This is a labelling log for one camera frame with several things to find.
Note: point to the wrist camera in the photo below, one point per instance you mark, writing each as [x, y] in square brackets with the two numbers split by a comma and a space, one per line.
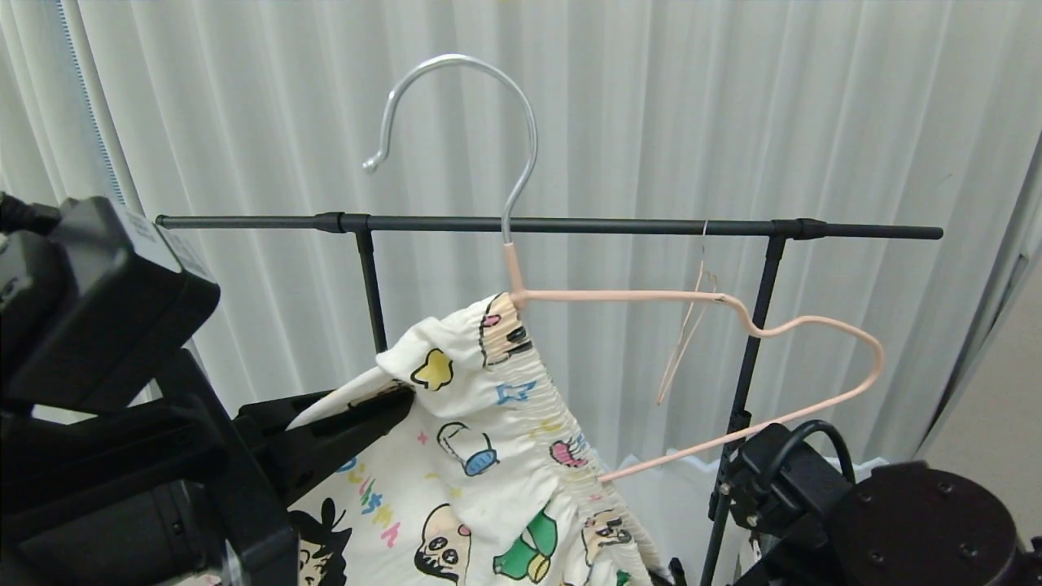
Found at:
[781, 488]
[98, 309]

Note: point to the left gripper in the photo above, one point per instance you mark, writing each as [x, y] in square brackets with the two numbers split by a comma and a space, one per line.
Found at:
[122, 521]

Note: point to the white curtain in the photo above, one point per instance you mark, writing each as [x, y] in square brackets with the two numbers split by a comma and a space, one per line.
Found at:
[733, 98]

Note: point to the cream printed garment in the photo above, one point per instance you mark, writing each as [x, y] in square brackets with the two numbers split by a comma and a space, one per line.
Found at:
[488, 488]

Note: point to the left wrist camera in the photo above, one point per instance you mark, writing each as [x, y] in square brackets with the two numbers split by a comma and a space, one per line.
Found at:
[98, 309]

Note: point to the pink clothes hanger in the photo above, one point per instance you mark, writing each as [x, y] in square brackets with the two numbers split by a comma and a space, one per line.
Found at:
[619, 295]
[703, 260]

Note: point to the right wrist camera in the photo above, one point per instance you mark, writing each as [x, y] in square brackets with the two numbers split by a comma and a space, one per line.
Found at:
[781, 488]

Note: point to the black clothes rack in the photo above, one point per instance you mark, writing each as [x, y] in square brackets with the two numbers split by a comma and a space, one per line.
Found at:
[651, 225]

